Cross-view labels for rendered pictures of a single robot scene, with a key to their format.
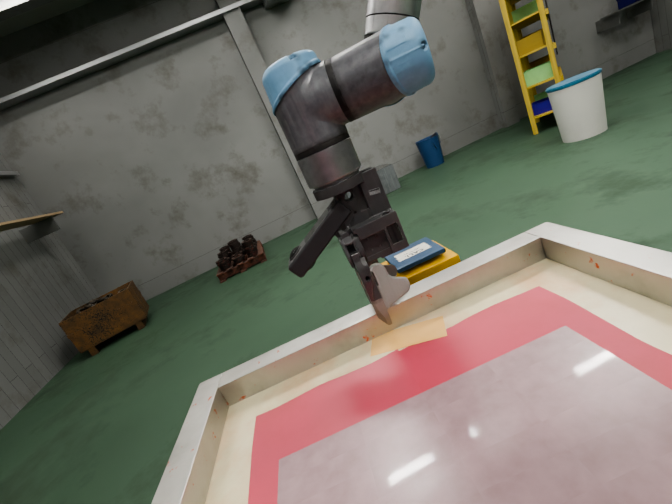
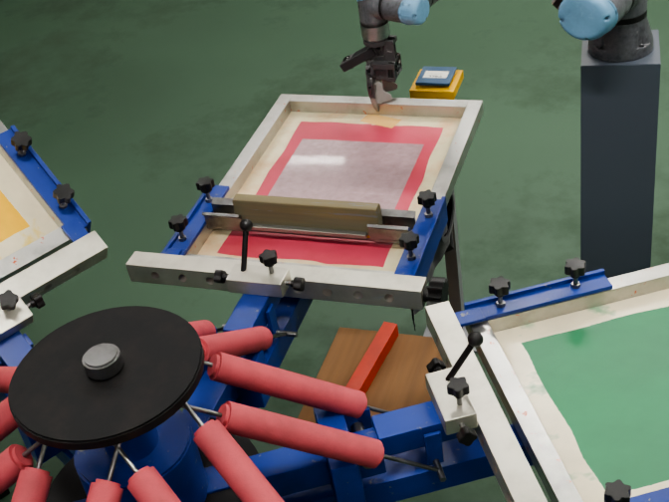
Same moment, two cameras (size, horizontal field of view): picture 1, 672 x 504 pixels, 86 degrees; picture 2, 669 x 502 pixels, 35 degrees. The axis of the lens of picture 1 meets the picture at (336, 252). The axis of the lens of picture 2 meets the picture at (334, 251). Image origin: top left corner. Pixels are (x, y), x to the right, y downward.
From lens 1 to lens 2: 245 cm
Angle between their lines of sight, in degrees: 29
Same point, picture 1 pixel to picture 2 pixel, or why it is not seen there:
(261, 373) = (311, 104)
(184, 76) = not seen: outside the picture
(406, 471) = (336, 156)
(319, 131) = (369, 20)
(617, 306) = (444, 146)
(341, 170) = (373, 39)
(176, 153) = not seen: outside the picture
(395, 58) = (402, 15)
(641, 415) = (399, 168)
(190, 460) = (272, 124)
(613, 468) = (379, 172)
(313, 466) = (313, 144)
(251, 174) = not seen: outside the picture
